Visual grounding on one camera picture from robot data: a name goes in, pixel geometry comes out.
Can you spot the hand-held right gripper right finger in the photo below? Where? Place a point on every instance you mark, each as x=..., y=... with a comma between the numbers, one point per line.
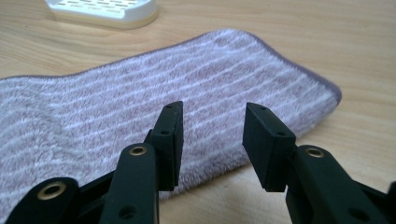
x=314, y=183

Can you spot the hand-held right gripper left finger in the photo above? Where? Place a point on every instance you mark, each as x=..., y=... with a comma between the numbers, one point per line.
x=137, y=186

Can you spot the striped purple towel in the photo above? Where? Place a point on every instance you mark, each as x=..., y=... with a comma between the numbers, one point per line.
x=174, y=102

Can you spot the white slotted soap dish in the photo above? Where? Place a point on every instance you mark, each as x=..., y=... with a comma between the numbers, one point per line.
x=106, y=11

